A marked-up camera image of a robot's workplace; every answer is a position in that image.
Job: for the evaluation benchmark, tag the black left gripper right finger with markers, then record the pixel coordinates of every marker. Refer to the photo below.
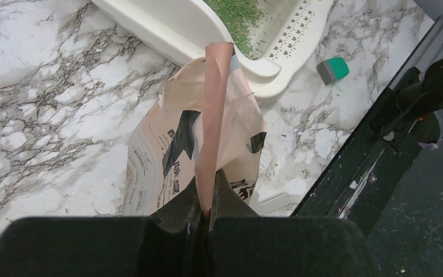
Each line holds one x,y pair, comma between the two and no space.
242,243

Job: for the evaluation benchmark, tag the green cat litter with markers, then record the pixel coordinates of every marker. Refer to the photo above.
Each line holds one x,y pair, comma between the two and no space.
239,17

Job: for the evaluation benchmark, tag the white plastic litter box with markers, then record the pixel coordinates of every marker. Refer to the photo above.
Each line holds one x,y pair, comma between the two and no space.
284,40

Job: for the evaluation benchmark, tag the small green box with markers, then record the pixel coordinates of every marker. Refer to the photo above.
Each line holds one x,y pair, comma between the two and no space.
332,70

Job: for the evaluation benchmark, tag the grey bag sealing clip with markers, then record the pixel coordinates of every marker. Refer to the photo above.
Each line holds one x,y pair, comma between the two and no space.
265,206

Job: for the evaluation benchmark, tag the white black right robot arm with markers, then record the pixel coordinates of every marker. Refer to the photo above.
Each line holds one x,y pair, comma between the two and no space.
411,99

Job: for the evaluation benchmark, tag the black metal base rail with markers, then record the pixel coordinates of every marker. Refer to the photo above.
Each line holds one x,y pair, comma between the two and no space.
362,177

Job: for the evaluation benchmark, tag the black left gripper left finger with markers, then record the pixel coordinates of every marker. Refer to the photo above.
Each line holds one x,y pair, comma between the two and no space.
163,244

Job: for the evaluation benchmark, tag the orange cat litter bag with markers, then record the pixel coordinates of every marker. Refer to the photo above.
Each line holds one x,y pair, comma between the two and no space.
206,119

